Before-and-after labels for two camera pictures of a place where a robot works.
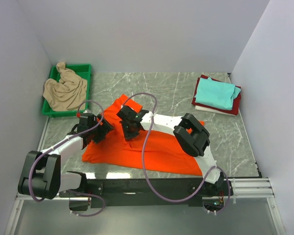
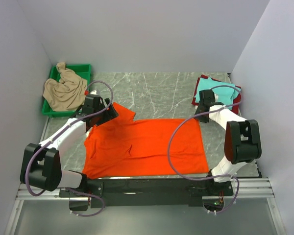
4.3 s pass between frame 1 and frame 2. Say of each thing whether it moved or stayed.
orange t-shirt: moved
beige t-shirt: stayed
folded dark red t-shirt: stayed
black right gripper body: moved
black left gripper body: moved
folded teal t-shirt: stayed
